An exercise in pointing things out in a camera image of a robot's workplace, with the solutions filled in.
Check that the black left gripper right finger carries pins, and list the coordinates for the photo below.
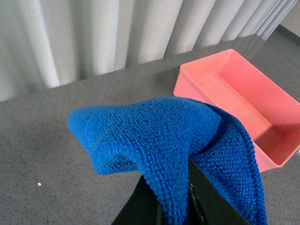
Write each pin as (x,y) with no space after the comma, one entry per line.
(206,205)

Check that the blue microfiber cloth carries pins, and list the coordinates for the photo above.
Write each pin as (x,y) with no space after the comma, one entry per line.
(158,137)

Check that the white pleated curtain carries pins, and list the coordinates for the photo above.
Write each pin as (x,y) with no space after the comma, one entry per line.
(49,43)

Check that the pink plastic bin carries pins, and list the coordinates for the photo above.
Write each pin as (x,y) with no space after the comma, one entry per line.
(269,114)

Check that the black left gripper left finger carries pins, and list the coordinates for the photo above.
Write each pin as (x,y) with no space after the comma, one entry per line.
(142,208)

